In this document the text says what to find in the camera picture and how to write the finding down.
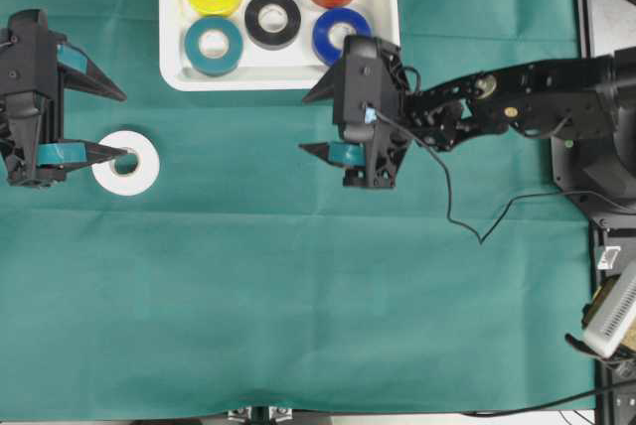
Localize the green table cloth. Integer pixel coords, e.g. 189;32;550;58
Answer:
1;0;593;420

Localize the white power adapter box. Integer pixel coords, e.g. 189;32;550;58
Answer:
582;261;635;358

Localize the blue tape roll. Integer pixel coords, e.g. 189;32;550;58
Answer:
312;8;372;66

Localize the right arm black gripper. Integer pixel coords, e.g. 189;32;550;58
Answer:
299;35;411;189

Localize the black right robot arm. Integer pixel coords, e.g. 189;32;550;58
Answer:
301;35;635;189

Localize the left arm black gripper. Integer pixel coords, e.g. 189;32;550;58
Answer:
1;9;128;187

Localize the black cable on right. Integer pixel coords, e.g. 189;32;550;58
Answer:
372;111;636;246

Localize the white plastic tray case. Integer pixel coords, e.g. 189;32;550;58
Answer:
158;0;399;91

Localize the black tape roll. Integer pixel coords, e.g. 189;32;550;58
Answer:
244;0;302;51

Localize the metal clamp at table edge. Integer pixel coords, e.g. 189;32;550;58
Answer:
227;406;293;425

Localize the white tape roll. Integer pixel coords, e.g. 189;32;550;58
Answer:
91;130;160;197

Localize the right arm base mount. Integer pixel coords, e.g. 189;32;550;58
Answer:
548;0;636;232

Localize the teal green tape roll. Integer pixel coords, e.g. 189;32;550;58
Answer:
184;16;243;76

